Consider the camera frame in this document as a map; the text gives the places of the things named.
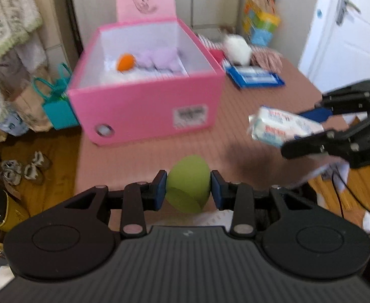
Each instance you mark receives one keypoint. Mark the grey sneaker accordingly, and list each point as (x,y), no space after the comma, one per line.
(12,165)
(9,177)

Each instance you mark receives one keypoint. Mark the orange ball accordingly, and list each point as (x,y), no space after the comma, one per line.
(126,62)

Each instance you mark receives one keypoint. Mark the blue printed bag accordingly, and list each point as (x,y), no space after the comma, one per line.
(12,125)

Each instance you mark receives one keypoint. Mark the floral cloth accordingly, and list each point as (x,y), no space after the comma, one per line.
(267,58)

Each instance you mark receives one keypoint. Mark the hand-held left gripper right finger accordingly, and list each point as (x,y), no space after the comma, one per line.
(215,189)

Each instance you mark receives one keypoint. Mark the brown furry shoe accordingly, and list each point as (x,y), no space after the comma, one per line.
(36,167)

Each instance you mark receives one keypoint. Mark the green sponge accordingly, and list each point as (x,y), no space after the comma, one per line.
(188,180)

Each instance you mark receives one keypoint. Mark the white wet wipes pack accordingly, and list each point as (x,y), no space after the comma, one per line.
(279,126)

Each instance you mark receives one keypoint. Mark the teal tote bag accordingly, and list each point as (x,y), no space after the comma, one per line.
(58,113)

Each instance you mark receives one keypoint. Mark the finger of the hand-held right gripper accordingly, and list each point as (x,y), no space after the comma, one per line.
(319,114)
(308,145)

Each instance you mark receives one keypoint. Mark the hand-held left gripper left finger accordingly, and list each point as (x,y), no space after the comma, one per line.
(161,187)

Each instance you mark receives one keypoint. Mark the blue door sticker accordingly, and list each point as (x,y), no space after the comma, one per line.
(320,12)

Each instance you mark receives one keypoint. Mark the white panda plush toy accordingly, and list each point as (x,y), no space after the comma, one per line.
(237,48)

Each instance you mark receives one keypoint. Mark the blue wet wipes pack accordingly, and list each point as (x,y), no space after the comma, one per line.
(254,76)

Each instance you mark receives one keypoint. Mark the striped sheet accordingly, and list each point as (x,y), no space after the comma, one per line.
(208,39)

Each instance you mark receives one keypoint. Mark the colourful paper bag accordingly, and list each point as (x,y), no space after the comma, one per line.
(260,22)

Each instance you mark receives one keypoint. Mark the brown paper bag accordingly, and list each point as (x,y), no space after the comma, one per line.
(27,104)

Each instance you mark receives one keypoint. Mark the pink storage box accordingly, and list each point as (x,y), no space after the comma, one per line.
(140,110)

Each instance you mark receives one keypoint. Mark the pink tote bag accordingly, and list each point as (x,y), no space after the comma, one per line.
(145,3)

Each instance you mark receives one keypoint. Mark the purple plush toy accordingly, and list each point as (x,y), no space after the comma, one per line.
(159,60)

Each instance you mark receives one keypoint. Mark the white door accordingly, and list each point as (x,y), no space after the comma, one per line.
(336,47)

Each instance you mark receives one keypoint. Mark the yellow bin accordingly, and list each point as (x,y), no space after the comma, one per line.
(12,214)

